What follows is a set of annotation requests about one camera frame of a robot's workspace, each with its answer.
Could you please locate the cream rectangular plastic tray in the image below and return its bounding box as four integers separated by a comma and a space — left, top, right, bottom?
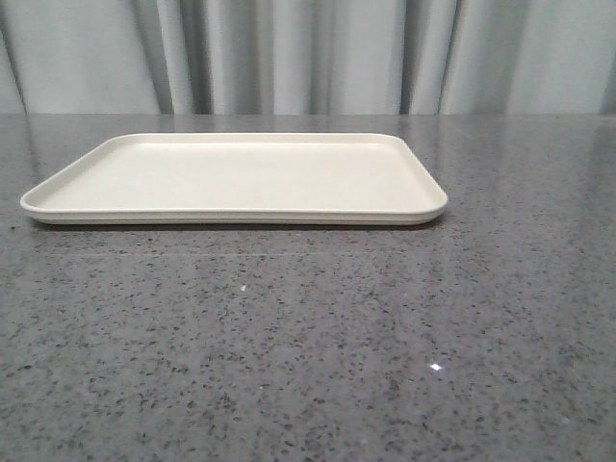
20, 133, 448, 225

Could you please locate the grey pleated curtain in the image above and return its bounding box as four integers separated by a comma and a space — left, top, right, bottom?
1, 1, 615, 115

